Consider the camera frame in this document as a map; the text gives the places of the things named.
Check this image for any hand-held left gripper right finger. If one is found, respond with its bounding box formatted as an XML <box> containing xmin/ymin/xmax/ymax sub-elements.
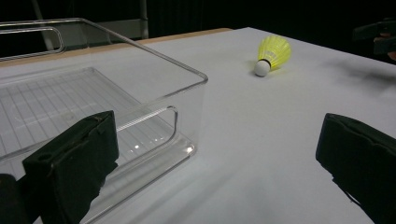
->
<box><xmin>315</xmin><ymin>112</ymin><xmax>396</xmax><ymax>224</ymax></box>

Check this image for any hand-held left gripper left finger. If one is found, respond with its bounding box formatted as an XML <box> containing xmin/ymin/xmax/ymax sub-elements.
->
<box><xmin>21</xmin><ymin>110</ymin><xmax>120</xmax><ymax>224</ymax></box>

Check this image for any yellow shuttlecock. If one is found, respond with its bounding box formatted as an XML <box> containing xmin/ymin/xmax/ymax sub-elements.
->
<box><xmin>253</xmin><ymin>35</ymin><xmax>292</xmax><ymax>77</ymax></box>

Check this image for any clear plastic storage bin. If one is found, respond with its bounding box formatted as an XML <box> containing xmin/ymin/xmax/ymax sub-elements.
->
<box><xmin>0</xmin><ymin>17</ymin><xmax>209</xmax><ymax>224</ymax></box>

